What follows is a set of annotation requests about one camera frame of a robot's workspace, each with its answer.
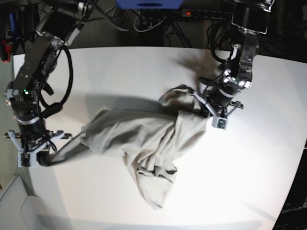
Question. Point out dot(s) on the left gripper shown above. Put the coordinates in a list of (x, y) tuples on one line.
[(218, 101)]

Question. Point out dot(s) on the white plastic bin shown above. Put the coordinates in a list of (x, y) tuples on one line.
[(21, 211)]

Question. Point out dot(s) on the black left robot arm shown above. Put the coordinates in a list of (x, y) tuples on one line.
[(250, 19)]

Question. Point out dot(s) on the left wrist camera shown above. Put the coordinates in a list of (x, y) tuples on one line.
[(219, 122)]

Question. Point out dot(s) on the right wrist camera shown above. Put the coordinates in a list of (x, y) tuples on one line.
[(27, 160)]

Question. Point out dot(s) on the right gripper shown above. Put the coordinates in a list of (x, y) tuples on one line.
[(36, 139)]

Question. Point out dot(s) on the white power strip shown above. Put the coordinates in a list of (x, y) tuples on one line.
[(204, 14)]

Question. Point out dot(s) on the white t-shirt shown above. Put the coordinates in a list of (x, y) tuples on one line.
[(148, 141)]

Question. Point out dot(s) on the red and blue tools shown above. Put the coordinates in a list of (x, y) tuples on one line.
[(7, 32)]

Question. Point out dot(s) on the blue box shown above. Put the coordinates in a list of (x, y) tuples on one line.
[(149, 4)]

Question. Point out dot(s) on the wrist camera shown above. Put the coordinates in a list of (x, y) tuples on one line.
[(27, 160), (219, 122)]

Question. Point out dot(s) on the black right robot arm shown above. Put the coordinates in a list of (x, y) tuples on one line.
[(56, 32)]

